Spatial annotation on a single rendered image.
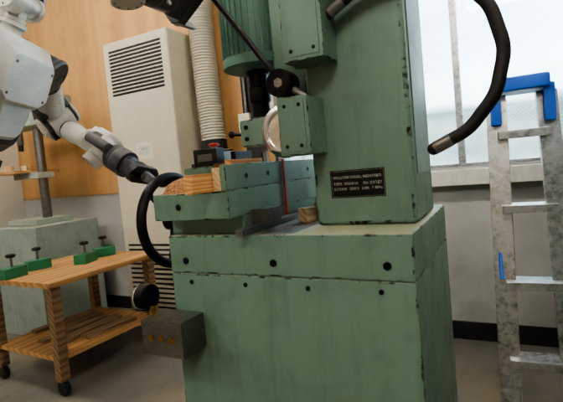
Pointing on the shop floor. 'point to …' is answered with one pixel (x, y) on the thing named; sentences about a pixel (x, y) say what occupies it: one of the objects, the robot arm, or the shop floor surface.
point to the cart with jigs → (80, 265)
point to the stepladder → (508, 371)
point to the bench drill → (65, 247)
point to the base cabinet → (321, 337)
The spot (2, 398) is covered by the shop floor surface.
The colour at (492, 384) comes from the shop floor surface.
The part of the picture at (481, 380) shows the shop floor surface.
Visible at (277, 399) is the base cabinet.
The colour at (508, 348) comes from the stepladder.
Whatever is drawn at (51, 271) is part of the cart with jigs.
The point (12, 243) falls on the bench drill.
